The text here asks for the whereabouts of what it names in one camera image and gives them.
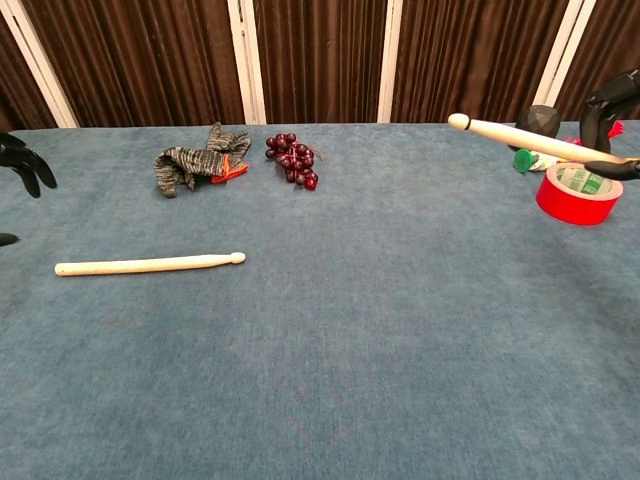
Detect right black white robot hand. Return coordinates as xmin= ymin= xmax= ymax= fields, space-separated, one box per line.
xmin=579 ymin=69 xmax=640 ymax=182

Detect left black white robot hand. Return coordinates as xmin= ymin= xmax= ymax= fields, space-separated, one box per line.
xmin=0 ymin=130 xmax=58 ymax=247

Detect cream wooden drumstick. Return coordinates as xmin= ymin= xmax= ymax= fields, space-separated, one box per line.
xmin=54 ymin=251 xmax=247 ymax=277
xmin=447 ymin=113 xmax=626 ymax=165

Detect black faceted dome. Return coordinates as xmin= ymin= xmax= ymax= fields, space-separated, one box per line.
xmin=508 ymin=104 xmax=561 ymax=151

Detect colourful feather shuttlecock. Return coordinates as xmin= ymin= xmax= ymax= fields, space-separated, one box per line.
xmin=513 ymin=119 xmax=626 ymax=174

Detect red tape roll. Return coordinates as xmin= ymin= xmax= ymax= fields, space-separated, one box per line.
xmin=535 ymin=162 xmax=625 ymax=227

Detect grey striped knit glove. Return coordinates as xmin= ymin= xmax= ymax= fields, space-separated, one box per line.
xmin=206 ymin=121 xmax=253 ymax=161
xmin=153 ymin=146 xmax=250 ymax=199

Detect dark red grape bunch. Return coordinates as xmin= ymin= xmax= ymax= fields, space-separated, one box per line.
xmin=264 ymin=132 xmax=321 ymax=191

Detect dark brown pleated curtain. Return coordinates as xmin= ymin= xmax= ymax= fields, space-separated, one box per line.
xmin=0 ymin=0 xmax=640 ymax=132

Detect blue felt table cover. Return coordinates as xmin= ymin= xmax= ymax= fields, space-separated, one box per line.
xmin=0 ymin=121 xmax=640 ymax=480

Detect white partition frame post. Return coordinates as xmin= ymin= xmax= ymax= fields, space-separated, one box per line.
xmin=377 ymin=0 xmax=404 ymax=124
xmin=0 ymin=0 xmax=80 ymax=129
xmin=227 ymin=0 xmax=267 ymax=125
xmin=532 ymin=0 xmax=599 ymax=107

